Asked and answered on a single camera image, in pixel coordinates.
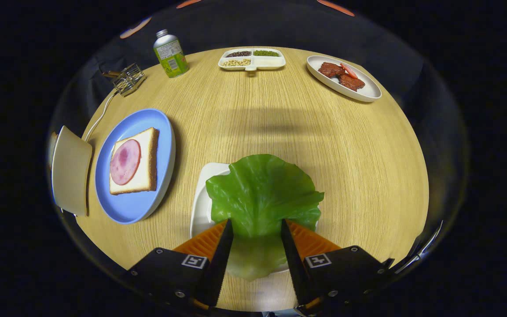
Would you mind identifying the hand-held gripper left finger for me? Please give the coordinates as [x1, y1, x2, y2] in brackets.
[124, 219, 234, 311]

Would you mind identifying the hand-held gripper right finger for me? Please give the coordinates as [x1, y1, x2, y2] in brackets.
[281, 219, 395, 315]

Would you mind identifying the green lettuce leaf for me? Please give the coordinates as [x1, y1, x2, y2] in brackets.
[206, 154, 324, 281]

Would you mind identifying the white square plate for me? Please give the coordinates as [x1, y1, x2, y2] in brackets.
[190, 162, 320, 274]

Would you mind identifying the blue round plate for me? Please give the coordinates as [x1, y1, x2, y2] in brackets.
[95, 108, 176, 225]

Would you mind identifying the white bread slice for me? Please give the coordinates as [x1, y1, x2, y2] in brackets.
[109, 127, 160, 195]

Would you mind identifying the pink ham slice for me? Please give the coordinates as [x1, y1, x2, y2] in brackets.
[110, 139, 141, 186]

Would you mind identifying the white toaster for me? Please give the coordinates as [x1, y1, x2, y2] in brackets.
[51, 125, 93, 217]

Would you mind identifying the white oval plate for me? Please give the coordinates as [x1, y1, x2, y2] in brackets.
[306, 55, 382, 103]

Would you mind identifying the brown meat piece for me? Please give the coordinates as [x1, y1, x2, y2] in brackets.
[339, 74, 366, 92]
[318, 62, 345, 78]

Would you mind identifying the white divided tray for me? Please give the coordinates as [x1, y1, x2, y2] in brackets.
[218, 48, 287, 72]

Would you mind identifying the green label metal bottle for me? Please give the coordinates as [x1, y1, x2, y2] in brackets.
[153, 29, 189, 78]

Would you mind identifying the white toaster cable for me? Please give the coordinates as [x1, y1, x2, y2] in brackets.
[84, 90, 118, 141]

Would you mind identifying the metal wire basket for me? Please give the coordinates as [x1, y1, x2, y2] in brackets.
[113, 63, 146, 97]

